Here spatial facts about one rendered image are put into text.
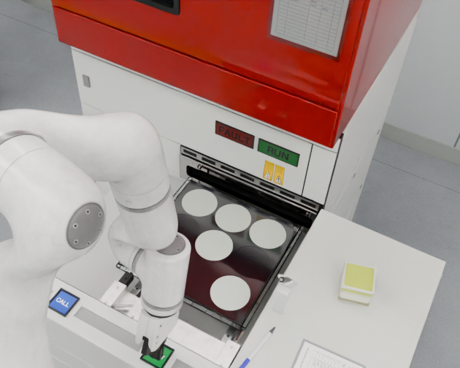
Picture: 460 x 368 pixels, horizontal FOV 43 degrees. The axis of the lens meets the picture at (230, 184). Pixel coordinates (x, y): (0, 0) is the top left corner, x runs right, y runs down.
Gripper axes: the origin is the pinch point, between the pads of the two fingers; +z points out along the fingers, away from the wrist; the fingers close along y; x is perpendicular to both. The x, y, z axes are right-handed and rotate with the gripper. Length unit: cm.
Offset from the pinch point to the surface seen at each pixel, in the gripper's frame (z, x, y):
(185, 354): 2.3, 5.2, -4.0
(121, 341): 3.6, -8.9, 0.0
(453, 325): 74, 71, -128
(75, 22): -43, -58, -45
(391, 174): 59, 20, -198
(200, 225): 0.5, -12.6, -41.4
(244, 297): 3.5, 8.4, -27.6
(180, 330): 8.5, -1.1, -13.6
